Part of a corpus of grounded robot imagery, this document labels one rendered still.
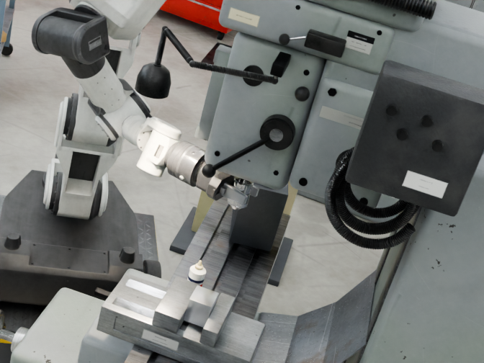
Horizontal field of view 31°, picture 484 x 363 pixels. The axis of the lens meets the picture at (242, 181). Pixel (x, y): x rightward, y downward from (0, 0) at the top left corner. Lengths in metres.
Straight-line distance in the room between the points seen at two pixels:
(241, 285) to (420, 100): 0.99
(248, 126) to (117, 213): 1.34
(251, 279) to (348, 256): 2.08
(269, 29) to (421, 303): 0.62
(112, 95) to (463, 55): 0.92
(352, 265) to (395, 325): 2.48
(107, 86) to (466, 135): 1.03
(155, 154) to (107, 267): 0.79
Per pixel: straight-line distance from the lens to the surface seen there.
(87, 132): 2.58
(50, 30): 2.10
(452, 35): 1.67
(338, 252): 4.33
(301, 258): 4.18
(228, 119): 1.79
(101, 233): 2.93
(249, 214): 2.35
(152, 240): 3.26
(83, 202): 2.81
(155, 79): 1.79
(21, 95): 5.11
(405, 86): 1.43
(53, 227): 2.92
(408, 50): 1.68
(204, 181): 1.95
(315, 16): 1.67
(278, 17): 1.68
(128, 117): 2.22
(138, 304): 1.98
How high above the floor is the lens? 2.16
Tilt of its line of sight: 27 degrees down
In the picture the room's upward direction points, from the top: 16 degrees clockwise
